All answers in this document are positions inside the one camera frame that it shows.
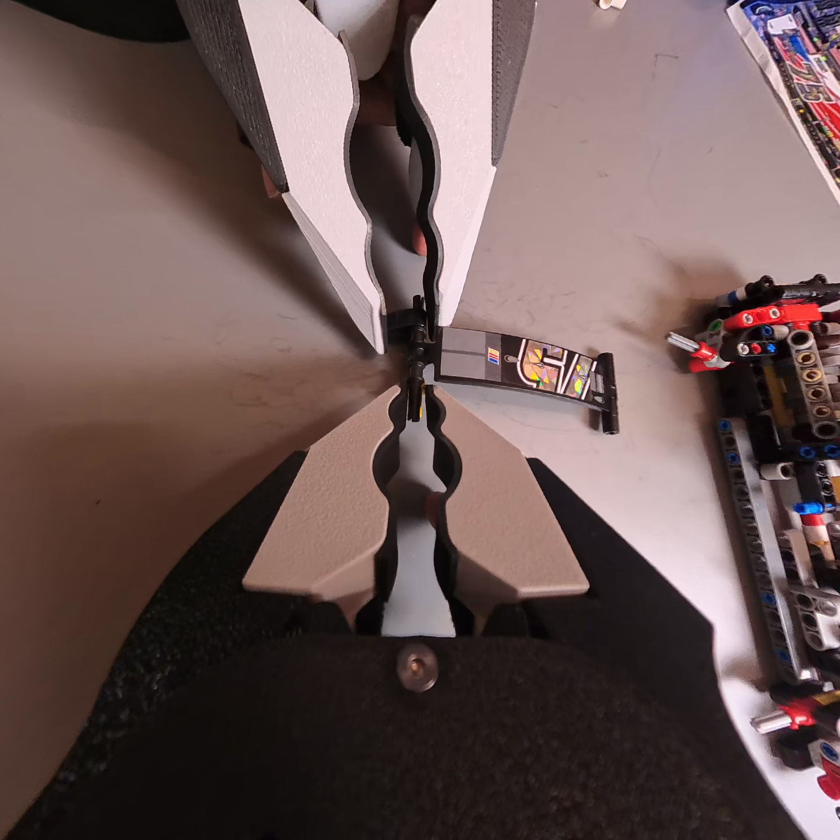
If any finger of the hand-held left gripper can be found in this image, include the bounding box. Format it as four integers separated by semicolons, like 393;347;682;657
394;0;498;329
235;0;389;357

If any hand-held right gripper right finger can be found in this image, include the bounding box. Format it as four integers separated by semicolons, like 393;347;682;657
425;384;590;636

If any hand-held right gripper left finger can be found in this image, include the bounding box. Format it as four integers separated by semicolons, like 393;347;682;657
241;384;403;634

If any dark lego panel assembly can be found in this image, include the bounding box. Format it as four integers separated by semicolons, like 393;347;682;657
386;295;621;435

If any lego car chassis build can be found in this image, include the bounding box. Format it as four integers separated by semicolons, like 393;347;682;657
666;274;840;798

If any person's left hand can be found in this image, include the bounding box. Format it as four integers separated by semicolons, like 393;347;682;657
360;69;429;258

